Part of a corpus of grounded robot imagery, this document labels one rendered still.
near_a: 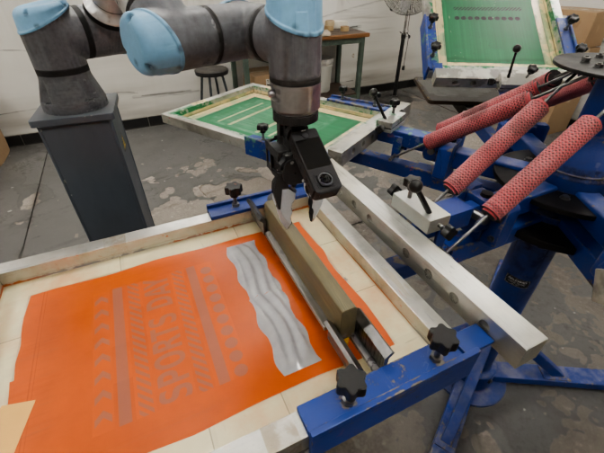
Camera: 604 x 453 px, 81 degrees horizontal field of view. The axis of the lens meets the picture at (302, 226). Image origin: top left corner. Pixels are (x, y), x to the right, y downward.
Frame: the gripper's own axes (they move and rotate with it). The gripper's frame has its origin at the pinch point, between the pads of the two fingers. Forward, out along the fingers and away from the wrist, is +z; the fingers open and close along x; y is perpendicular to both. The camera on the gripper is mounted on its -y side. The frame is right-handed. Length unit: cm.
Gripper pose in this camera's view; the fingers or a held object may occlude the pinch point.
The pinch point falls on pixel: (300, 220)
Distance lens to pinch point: 65.0
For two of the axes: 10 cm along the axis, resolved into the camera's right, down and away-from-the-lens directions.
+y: -4.3, -5.5, 7.2
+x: -9.0, 2.6, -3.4
